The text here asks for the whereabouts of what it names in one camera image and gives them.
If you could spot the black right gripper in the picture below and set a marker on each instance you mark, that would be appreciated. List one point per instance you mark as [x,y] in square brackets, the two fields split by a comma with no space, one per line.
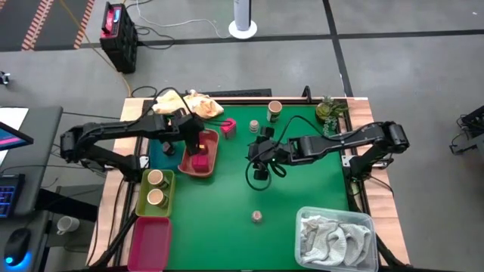
[264,153]

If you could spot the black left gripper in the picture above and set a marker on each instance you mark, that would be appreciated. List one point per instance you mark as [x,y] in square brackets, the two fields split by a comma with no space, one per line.
[187,126]

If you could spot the pink cube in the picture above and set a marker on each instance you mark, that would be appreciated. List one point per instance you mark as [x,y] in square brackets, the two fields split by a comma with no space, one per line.
[228,128]
[200,163]

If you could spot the orange plastic bin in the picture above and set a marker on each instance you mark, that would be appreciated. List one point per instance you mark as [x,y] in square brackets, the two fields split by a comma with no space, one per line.
[213,143]

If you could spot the pink cube top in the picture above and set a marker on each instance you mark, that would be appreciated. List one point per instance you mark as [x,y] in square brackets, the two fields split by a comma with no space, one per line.
[228,128]

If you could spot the beige-lidded furikake jar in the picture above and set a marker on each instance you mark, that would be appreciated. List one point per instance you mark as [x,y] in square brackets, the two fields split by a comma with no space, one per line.
[274,110]
[156,177]
[156,197]

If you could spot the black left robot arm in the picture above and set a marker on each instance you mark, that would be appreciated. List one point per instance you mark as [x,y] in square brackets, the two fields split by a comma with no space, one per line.
[113,130]

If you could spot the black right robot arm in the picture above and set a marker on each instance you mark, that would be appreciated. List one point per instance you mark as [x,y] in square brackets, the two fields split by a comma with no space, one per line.
[340,141]

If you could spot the teal plastic bin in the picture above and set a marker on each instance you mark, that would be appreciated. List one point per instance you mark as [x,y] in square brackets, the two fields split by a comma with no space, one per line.
[159,158]

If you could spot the yellow checked cloth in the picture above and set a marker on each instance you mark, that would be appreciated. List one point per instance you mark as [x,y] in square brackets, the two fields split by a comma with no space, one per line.
[204,107]

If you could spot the long black power strip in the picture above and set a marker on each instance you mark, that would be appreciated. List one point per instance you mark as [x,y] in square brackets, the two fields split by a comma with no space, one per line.
[242,93]

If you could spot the potted succulent plant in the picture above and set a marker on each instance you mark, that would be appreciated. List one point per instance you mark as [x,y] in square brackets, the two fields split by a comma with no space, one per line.
[325,109]

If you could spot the yellow-green plastic bin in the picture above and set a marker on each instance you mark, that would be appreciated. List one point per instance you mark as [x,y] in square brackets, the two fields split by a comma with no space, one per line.
[141,204]

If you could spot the green table mat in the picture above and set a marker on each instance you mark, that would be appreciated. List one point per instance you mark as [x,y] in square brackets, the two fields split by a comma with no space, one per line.
[234,234]

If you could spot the pink plastic bin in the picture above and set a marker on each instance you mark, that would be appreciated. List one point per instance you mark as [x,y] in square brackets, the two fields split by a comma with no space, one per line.
[149,245]

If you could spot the grey cloth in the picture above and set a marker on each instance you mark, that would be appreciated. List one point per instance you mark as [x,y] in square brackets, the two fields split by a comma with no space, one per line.
[329,242]

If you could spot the clear plastic container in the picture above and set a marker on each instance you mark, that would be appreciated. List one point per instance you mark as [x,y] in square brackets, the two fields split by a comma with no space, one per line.
[363,220]

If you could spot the black crate with red top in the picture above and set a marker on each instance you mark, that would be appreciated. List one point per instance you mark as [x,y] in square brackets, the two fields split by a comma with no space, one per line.
[121,45]

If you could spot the white pole base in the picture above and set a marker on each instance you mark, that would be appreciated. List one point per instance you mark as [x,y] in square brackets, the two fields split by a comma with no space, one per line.
[242,15]

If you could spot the white mug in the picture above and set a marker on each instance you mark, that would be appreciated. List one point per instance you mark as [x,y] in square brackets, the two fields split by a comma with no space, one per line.
[68,224]

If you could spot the grey desk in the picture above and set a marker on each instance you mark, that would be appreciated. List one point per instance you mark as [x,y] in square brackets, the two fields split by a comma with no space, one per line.
[38,151]

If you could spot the computer monitor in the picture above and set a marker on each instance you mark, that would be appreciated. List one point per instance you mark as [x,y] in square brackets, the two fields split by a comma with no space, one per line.
[11,138]

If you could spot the white paper sheet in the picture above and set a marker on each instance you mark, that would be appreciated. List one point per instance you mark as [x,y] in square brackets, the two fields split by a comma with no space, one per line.
[13,115]

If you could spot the backlit keyboard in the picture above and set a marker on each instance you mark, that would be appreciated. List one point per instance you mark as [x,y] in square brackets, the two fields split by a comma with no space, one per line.
[9,196]

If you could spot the small grey floor object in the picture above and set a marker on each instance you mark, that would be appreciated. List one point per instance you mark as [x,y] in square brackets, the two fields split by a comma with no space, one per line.
[4,77]

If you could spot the black computer mouse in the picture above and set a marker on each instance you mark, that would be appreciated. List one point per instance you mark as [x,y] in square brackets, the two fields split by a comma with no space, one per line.
[16,247]

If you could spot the white metal bracket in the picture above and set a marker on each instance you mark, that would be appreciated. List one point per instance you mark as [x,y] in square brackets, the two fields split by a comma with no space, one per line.
[345,160]

